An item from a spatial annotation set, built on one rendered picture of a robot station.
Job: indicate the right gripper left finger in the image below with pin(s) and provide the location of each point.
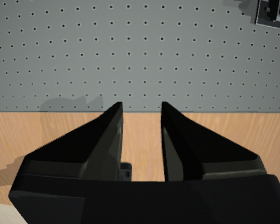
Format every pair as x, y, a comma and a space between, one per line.
81, 152

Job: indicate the grey curved work surface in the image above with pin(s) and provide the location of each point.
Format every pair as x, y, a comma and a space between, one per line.
83, 56

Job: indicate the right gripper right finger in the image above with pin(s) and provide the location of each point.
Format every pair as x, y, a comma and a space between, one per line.
204, 153

